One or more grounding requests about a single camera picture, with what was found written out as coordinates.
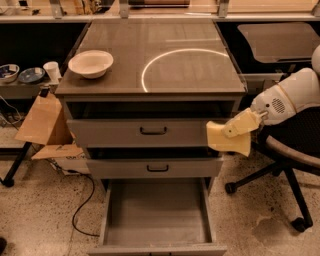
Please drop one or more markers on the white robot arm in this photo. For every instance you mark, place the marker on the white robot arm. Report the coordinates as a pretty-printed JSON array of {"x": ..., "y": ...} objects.
[{"x": 299, "y": 91}]

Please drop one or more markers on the blue white bowl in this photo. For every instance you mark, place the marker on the blue white bowl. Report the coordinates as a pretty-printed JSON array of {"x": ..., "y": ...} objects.
[{"x": 9, "y": 73}]

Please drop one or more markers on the black table leg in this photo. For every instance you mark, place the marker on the black table leg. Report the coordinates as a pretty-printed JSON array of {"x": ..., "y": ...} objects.
[{"x": 20, "y": 153}]

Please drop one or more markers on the white paper cup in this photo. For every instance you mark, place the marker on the white paper cup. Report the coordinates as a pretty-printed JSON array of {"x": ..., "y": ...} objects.
[{"x": 53, "y": 71}]

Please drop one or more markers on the grey middle drawer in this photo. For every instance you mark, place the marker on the grey middle drawer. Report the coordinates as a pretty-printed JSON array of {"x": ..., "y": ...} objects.
[{"x": 117, "y": 163}]

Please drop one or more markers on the grey top drawer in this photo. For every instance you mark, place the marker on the grey top drawer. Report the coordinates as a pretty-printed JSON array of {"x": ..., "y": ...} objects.
[{"x": 144, "y": 124}]

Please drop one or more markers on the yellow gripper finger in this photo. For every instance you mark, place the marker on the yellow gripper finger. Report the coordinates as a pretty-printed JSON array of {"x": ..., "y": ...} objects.
[{"x": 244, "y": 122}]

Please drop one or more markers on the brown cardboard box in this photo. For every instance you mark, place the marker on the brown cardboard box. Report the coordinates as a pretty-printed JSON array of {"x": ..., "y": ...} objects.
[{"x": 45, "y": 125}]

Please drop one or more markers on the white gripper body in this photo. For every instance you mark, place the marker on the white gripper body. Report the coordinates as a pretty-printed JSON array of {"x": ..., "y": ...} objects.
[{"x": 272, "y": 104}]

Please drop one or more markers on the blue plate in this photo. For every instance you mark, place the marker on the blue plate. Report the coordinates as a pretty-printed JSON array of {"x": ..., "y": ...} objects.
[{"x": 31, "y": 75}]

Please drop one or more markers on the grey drawer cabinet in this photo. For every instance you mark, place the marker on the grey drawer cabinet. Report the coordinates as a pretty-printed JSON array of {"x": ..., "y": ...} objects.
[{"x": 156, "y": 60}]

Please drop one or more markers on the grey drawer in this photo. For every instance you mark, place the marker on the grey drawer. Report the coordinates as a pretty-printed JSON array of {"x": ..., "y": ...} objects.
[
  {"x": 144, "y": 124},
  {"x": 117, "y": 163},
  {"x": 157, "y": 217}
]

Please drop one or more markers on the grey bottom drawer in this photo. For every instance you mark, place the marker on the grey bottom drawer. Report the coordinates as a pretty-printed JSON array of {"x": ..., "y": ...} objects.
[{"x": 157, "y": 217}]

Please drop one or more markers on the grey side shelf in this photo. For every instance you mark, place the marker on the grey side shelf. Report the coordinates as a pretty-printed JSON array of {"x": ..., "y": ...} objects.
[{"x": 18, "y": 90}]

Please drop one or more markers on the black office chair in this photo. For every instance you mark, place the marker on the black office chair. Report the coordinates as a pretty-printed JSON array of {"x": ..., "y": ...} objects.
[{"x": 292, "y": 144}]

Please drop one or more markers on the green yellow sponge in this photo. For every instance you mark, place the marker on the green yellow sponge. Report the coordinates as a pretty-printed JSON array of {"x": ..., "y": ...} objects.
[{"x": 217, "y": 141}]

